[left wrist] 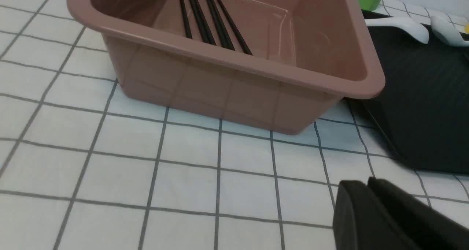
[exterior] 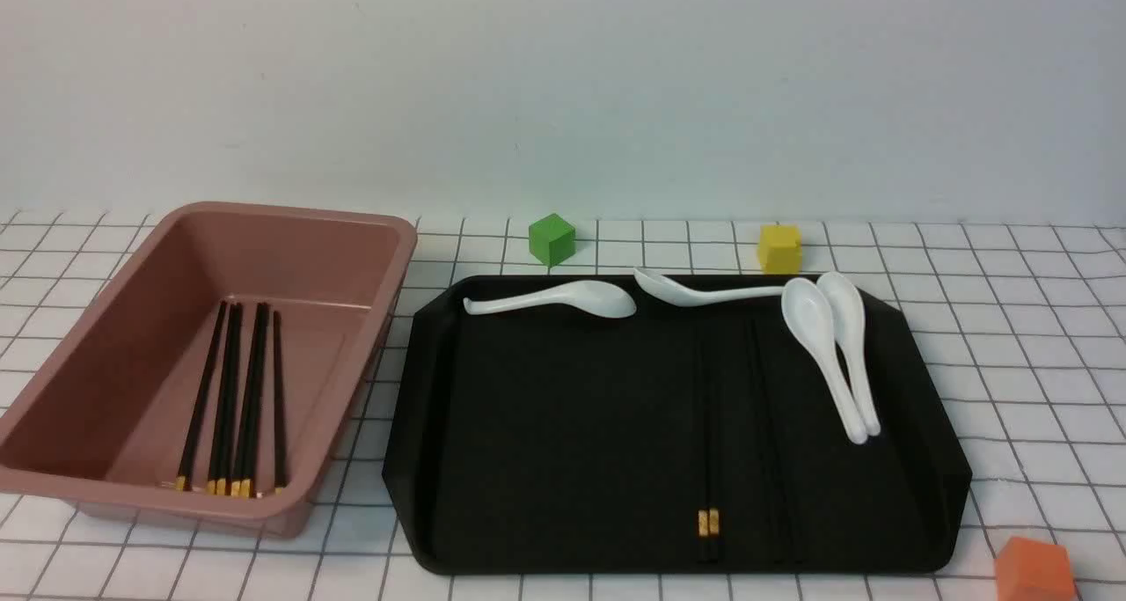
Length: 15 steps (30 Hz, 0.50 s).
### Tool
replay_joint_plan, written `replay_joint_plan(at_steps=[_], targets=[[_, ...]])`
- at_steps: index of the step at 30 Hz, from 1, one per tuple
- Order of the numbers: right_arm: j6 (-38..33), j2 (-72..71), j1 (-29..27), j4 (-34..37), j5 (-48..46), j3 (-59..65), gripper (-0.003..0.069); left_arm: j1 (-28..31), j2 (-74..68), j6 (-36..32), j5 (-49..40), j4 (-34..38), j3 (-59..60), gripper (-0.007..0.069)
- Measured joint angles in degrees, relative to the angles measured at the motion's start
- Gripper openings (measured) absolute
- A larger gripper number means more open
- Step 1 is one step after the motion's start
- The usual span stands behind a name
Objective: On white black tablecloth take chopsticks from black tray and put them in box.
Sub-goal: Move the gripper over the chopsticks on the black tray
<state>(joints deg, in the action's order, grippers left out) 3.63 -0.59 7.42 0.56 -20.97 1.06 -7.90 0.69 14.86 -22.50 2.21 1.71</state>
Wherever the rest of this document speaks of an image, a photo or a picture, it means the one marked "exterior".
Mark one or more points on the white ceramic spoon left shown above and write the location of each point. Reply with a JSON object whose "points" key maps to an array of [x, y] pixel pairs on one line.
{"points": [[601, 299]]}

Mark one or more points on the green cube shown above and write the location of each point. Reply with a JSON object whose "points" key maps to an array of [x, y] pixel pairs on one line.
{"points": [[552, 240]]}

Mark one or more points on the white ceramic spoon centre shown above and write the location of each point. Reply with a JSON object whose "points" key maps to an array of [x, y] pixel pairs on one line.
{"points": [[672, 292]]}

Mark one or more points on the black plastic tray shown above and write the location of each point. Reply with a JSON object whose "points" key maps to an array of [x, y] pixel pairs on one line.
{"points": [[550, 441]]}

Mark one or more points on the yellow cube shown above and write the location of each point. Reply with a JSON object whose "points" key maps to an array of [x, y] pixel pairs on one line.
{"points": [[779, 249]]}

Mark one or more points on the white ceramic spoon far right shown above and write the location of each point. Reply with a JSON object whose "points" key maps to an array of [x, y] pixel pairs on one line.
{"points": [[850, 322]]}

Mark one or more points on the black gold-tipped chopstick in bin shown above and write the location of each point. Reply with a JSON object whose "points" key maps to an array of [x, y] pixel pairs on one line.
{"points": [[234, 474], [280, 435], [251, 411], [186, 465], [232, 405], [217, 454]]}

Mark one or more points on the pink plastic bin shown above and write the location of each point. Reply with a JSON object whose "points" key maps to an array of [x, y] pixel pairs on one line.
{"points": [[103, 422]]}

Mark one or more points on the orange cube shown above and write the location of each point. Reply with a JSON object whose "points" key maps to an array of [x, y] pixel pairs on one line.
{"points": [[1029, 569]]}

